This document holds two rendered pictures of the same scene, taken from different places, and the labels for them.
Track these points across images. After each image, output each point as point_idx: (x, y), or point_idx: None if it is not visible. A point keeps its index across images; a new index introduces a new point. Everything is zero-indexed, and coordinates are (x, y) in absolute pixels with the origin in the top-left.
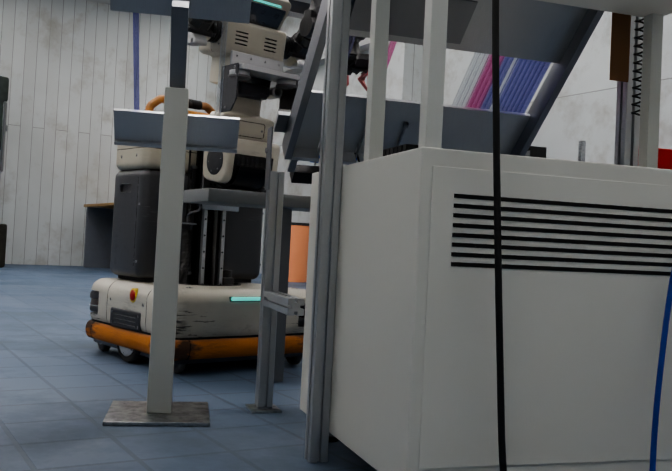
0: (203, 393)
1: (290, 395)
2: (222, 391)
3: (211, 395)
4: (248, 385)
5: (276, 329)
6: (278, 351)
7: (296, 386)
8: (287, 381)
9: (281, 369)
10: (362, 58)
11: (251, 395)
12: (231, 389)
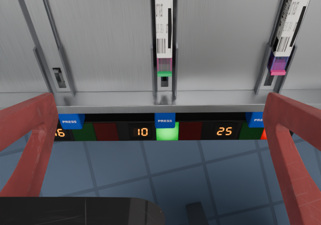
0: (264, 154)
1: (194, 143)
2: (247, 162)
3: (259, 145)
4: (220, 188)
5: (200, 223)
6: (194, 214)
7: (178, 183)
8: (180, 207)
9: (188, 208)
10: (63, 211)
11: (226, 144)
12: (238, 170)
